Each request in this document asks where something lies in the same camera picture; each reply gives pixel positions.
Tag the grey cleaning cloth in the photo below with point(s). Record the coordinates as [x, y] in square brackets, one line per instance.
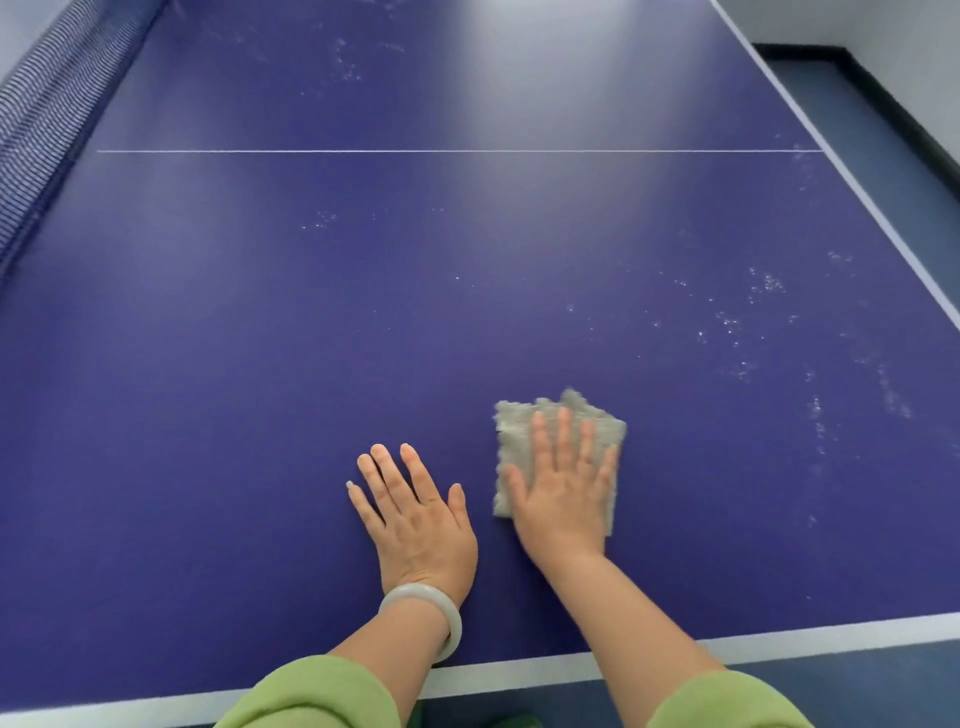
[514, 435]

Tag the person's left hand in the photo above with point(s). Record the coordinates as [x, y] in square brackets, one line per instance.
[427, 547]

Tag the person's left forearm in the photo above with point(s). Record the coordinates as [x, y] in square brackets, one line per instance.
[394, 652]

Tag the dark table tennis net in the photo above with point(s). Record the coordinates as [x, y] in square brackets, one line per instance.
[45, 112]

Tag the person's right hand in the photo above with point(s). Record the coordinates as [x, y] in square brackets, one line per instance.
[562, 517]

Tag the green right sleeve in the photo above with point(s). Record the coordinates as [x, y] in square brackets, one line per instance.
[727, 705]

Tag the blue table tennis table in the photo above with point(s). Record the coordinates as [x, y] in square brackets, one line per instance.
[375, 300]

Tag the person's right forearm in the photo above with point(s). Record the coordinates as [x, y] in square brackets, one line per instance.
[630, 637]

